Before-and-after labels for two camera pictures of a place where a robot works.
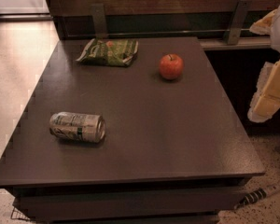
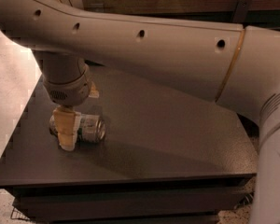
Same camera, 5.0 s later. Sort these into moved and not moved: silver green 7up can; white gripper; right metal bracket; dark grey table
Moved: white gripper
Not moved: right metal bracket; silver green 7up can; dark grey table
